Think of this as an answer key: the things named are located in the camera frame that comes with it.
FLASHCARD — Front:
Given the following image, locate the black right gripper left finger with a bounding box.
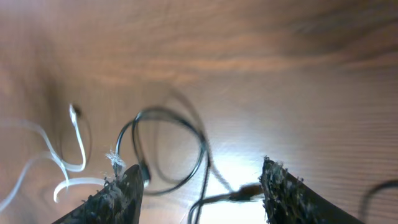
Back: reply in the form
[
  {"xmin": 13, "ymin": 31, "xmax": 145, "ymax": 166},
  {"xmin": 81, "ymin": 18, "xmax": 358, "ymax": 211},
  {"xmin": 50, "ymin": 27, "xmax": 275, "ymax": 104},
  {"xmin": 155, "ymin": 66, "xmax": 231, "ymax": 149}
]
[{"xmin": 55, "ymin": 164, "xmax": 144, "ymax": 224}]

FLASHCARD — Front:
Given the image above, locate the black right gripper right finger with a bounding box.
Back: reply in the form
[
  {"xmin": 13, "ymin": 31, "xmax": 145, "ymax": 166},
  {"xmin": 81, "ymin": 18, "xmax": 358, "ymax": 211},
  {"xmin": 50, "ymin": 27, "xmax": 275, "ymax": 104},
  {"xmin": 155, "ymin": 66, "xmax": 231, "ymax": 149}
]
[{"xmin": 259, "ymin": 156, "xmax": 362, "ymax": 224}]

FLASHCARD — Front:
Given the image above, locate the black cable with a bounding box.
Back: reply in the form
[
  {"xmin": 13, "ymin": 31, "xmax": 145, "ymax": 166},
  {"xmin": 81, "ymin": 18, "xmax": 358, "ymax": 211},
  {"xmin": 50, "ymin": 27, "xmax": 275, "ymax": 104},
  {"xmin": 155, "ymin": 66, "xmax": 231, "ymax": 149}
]
[{"xmin": 113, "ymin": 90, "xmax": 398, "ymax": 224}]

